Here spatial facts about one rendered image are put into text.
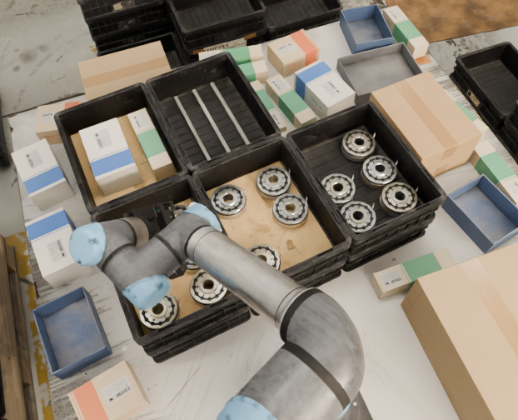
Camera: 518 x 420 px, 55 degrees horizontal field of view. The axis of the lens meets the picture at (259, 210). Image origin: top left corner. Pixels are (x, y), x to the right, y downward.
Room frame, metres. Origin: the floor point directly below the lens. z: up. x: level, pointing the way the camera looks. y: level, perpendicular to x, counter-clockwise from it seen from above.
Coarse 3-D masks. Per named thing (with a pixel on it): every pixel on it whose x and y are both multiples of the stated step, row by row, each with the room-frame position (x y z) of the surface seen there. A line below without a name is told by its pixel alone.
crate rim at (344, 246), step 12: (264, 144) 0.89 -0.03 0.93; (288, 144) 0.88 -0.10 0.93; (240, 156) 0.85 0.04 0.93; (204, 168) 0.81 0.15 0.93; (300, 168) 0.79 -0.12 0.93; (312, 180) 0.75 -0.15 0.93; (324, 204) 0.67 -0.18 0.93; (216, 216) 0.66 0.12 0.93; (336, 216) 0.63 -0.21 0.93; (348, 240) 0.56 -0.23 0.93; (324, 252) 0.53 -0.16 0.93; (336, 252) 0.53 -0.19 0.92; (300, 264) 0.50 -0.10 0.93; (312, 264) 0.50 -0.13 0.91; (288, 276) 0.48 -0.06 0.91
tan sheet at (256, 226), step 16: (256, 176) 0.84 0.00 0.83; (208, 192) 0.79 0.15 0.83; (256, 192) 0.78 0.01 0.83; (256, 208) 0.73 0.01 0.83; (224, 224) 0.68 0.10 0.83; (240, 224) 0.68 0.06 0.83; (256, 224) 0.68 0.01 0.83; (272, 224) 0.67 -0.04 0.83; (304, 224) 0.67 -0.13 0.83; (240, 240) 0.63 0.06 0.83; (256, 240) 0.63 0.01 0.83; (272, 240) 0.62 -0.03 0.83; (288, 240) 0.62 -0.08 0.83; (304, 240) 0.62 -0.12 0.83; (320, 240) 0.61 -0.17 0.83; (288, 256) 0.57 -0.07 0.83; (304, 256) 0.57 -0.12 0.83
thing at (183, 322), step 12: (180, 180) 0.78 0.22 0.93; (192, 180) 0.78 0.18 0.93; (144, 192) 0.74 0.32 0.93; (120, 204) 0.71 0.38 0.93; (204, 204) 0.70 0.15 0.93; (96, 216) 0.68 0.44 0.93; (120, 300) 0.43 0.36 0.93; (228, 300) 0.42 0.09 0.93; (192, 312) 0.39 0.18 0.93; (204, 312) 0.39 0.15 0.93; (132, 324) 0.37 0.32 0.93; (168, 324) 0.37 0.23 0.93; (180, 324) 0.36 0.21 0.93; (132, 336) 0.34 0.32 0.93; (144, 336) 0.34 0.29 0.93; (156, 336) 0.34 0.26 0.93
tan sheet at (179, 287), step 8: (168, 280) 0.52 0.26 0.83; (176, 280) 0.52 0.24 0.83; (184, 280) 0.52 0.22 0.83; (176, 288) 0.50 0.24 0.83; (184, 288) 0.49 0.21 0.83; (208, 288) 0.49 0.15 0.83; (176, 296) 0.47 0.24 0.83; (184, 296) 0.47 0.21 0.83; (184, 304) 0.45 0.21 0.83; (192, 304) 0.45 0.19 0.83; (160, 312) 0.43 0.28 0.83; (184, 312) 0.43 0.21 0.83; (144, 328) 0.39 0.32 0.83
